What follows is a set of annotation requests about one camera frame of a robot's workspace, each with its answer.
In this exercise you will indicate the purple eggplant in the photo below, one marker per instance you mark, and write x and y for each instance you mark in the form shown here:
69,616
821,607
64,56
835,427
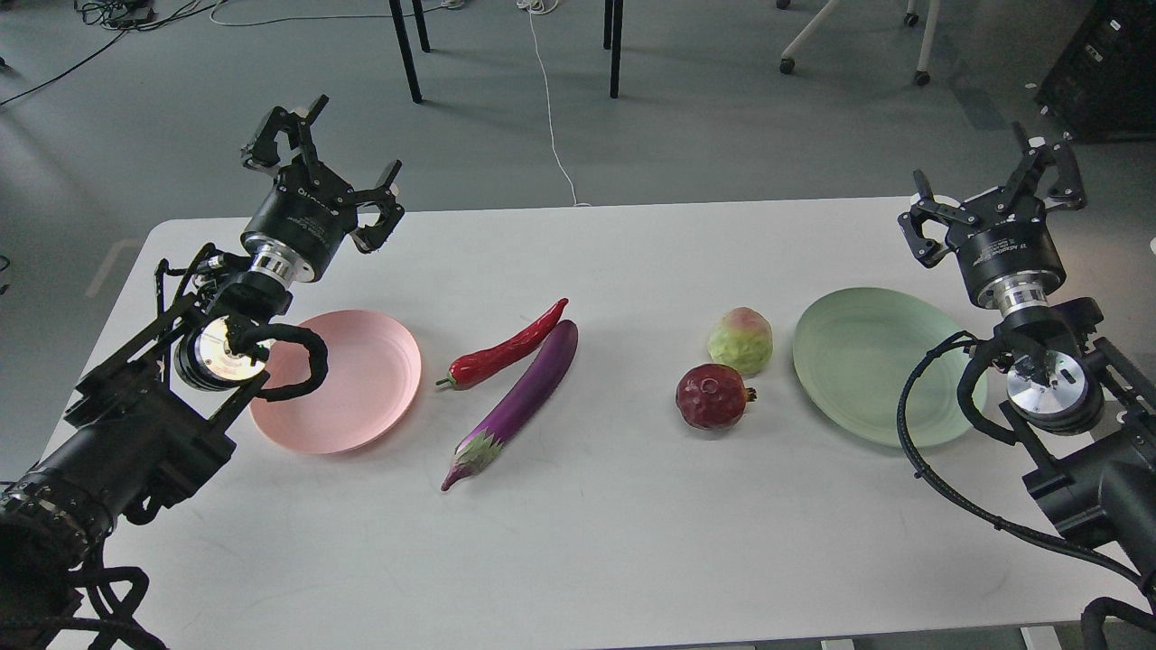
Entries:
491,436

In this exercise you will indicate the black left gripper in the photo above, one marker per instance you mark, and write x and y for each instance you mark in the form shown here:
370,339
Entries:
301,212

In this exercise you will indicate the red pomegranate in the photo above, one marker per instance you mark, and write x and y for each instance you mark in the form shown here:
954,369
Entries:
713,397

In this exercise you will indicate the green plate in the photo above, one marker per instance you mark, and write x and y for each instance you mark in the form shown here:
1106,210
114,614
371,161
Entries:
854,350

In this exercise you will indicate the green pink peach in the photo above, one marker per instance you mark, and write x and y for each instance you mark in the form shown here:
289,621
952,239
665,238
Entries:
743,340

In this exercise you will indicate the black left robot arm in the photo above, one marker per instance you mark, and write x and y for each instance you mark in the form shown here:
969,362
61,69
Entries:
151,421

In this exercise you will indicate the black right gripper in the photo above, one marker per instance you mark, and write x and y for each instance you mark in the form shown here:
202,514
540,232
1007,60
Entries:
1007,248

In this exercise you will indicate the red chili pepper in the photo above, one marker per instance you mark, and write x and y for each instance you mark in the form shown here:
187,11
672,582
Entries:
471,369

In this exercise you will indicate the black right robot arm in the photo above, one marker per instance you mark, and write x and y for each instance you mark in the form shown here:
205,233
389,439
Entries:
1044,380

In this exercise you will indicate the pink plate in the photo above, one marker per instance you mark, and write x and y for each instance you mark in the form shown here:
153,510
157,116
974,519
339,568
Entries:
375,369

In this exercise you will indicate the black equipment case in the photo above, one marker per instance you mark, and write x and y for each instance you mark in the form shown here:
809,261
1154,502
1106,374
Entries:
1102,87

